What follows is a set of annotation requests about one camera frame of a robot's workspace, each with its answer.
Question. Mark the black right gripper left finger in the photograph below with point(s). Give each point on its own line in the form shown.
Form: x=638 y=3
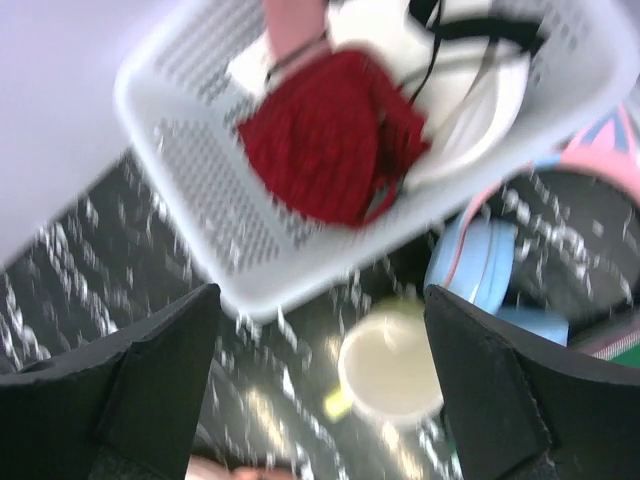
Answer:
x=136 y=393

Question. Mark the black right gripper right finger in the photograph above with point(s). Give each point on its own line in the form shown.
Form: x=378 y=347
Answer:
x=522 y=407

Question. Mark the white bra with black straps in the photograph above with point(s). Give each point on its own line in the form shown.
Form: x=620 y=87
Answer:
x=464 y=66

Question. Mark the white plastic laundry basket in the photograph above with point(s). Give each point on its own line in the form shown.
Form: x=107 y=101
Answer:
x=177 y=103

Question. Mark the dark red lace bra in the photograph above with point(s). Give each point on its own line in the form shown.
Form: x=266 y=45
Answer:
x=335 y=140

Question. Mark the pink bra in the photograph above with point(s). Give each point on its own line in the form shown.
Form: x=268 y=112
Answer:
x=292 y=24

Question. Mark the yellow mug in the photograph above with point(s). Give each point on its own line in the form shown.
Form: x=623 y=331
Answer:
x=385 y=368

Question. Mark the blue pink cat-ear headphones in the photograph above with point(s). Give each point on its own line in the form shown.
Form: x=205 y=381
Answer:
x=554 y=249

